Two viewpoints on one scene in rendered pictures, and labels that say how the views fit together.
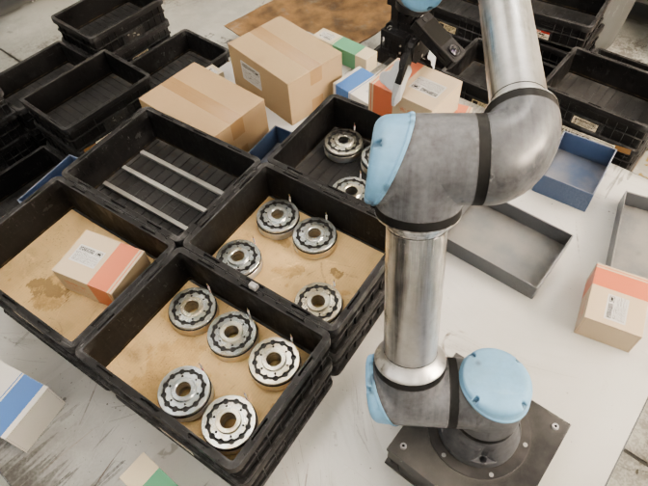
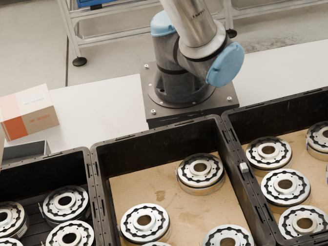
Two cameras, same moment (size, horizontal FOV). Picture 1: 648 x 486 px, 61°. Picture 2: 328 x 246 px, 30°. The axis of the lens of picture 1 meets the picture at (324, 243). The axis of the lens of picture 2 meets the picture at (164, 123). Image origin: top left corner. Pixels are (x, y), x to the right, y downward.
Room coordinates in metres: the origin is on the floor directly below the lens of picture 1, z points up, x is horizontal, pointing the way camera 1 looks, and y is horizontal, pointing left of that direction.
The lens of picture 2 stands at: (1.28, 0.71, 1.81)
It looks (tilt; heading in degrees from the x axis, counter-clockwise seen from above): 40 degrees down; 229
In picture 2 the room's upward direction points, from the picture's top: 11 degrees counter-clockwise
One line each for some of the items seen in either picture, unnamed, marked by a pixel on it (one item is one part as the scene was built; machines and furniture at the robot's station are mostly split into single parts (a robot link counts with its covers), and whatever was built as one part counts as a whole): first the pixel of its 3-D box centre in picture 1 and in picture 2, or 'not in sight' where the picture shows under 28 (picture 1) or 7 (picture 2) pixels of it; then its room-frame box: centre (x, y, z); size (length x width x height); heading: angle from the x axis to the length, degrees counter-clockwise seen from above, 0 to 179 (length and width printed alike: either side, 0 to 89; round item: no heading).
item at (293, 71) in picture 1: (285, 68); not in sight; (1.53, 0.08, 0.78); 0.30 x 0.22 x 0.16; 39
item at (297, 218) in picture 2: (191, 307); (304, 223); (0.60, 0.29, 0.86); 0.05 x 0.05 x 0.01
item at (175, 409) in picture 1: (183, 391); not in sight; (0.42, 0.29, 0.86); 0.10 x 0.10 x 0.01
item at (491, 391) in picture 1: (487, 392); (176, 36); (0.33, -0.25, 0.97); 0.13 x 0.12 x 0.14; 82
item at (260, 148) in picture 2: (274, 359); (268, 150); (0.47, 0.11, 0.86); 0.05 x 0.05 x 0.01
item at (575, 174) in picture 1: (574, 170); not in sight; (1.04, -0.71, 0.74); 0.20 x 0.15 x 0.07; 142
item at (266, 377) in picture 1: (274, 361); (268, 152); (0.47, 0.11, 0.86); 0.10 x 0.10 x 0.01
